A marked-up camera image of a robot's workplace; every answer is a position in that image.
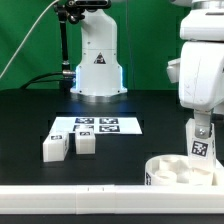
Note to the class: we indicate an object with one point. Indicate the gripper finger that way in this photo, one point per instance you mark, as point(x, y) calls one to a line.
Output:
point(202, 123)

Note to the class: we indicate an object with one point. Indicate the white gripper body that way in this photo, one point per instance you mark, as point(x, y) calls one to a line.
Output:
point(200, 74)

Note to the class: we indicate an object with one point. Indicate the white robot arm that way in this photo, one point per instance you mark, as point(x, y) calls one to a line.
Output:
point(99, 74)

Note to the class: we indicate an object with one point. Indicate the white marker sheet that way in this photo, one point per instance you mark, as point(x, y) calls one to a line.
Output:
point(100, 125)

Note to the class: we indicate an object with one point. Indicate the white L-shaped fence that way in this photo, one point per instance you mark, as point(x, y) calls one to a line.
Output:
point(113, 199)

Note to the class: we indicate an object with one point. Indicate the black camera stand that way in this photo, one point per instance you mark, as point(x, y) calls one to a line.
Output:
point(65, 36)

